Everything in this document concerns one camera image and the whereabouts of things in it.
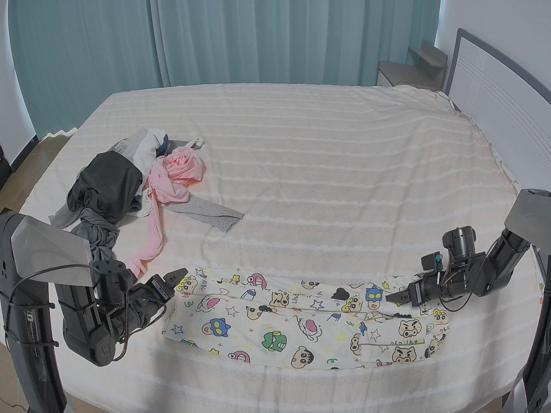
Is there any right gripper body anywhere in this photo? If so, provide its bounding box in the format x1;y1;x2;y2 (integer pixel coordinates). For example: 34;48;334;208
409;274;453;308

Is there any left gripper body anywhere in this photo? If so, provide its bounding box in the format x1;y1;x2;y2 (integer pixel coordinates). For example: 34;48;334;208
135;273;178;316

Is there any white printed pyjama top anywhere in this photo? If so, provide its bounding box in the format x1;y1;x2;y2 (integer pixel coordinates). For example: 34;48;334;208
161;267;450;371

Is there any pile of clothes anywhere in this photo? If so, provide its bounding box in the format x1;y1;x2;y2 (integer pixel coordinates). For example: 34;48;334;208
48;128;245;280

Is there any bed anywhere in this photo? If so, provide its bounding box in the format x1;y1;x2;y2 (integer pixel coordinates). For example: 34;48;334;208
17;28;551;410

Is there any grey bedside table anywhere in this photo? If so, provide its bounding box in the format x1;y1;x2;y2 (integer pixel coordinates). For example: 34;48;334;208
378;39;448;91

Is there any blue-green curtain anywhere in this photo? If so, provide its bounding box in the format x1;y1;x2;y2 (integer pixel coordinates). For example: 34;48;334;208
9;0;442;134

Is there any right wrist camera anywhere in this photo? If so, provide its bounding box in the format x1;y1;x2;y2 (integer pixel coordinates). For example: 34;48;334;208
421;252;444;274

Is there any black cable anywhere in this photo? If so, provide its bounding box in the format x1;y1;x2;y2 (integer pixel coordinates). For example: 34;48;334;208
9;264;93;317
443;293;474;314
113;312;135;361

